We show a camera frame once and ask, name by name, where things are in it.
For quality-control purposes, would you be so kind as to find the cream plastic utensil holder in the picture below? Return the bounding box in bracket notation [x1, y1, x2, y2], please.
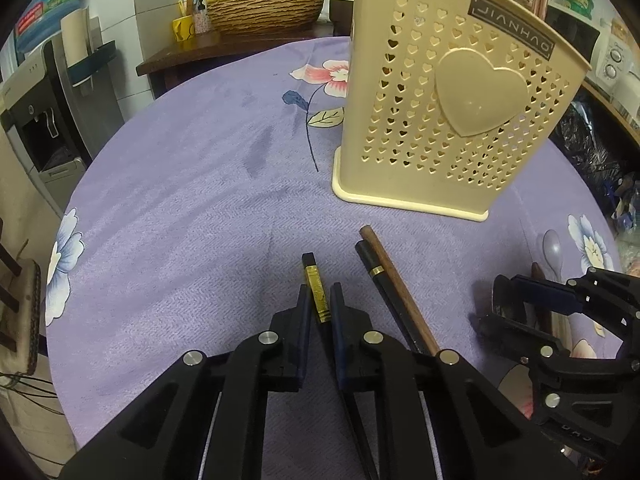
[331, 0, 593, 222]

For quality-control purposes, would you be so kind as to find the white brown rice cooker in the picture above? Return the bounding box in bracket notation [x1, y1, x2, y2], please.
[325, 0, 357, 37]

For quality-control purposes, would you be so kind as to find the yellow mug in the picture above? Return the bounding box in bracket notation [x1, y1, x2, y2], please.
[172, 15, 197, 41]

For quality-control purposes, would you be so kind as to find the white paper cup stack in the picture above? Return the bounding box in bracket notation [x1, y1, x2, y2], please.
[61, 7, 93, 68]

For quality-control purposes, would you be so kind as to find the dark wooden washstand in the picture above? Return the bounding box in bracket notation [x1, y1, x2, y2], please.
[136, 22, 351, 98]

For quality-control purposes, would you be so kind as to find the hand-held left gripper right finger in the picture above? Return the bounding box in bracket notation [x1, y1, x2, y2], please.
[329, 282, 582, 480]

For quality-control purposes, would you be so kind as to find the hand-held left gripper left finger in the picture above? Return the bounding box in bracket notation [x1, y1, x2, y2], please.
[59, 283, 314, 480]

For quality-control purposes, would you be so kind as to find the black chopstick thin gold ring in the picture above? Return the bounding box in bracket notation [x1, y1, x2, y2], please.
[354, 241, 423, 356]

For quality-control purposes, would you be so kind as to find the black plastic bag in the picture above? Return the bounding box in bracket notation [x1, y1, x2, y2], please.
[547, 100, 632, 196]

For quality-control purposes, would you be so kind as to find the grey water dispenser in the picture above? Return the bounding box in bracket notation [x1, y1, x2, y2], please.
[0, 37, 126, 198]

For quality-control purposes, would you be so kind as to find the pile of colourful bags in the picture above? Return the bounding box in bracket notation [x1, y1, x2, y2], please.
[607, 170, 640, 271]

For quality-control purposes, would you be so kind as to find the woven pattern wash basin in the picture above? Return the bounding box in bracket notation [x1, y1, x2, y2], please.
[206, 0, 325, 37]

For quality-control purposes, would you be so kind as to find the black chopstick gold patterned band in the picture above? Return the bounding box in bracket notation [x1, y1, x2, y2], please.
[301, 252, 381, 480]

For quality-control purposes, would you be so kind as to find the wooden shelf unit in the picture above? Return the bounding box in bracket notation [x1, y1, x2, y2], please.
[580, 80, 640, 142]

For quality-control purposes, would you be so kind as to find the blue water bottle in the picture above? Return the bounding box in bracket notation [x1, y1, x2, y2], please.
[12, 0, 83, 53]

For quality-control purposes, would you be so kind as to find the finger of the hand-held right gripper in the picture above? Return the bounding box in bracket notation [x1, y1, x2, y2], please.
[474, 315, 627, 392]
[494, 267, 640, 332]

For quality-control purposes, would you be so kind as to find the white microwave oven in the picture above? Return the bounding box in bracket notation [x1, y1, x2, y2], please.
[545, 2, 633, 91]

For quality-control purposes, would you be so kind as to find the blue cup holder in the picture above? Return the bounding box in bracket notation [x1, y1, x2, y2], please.
[67, 40, 117, 86]

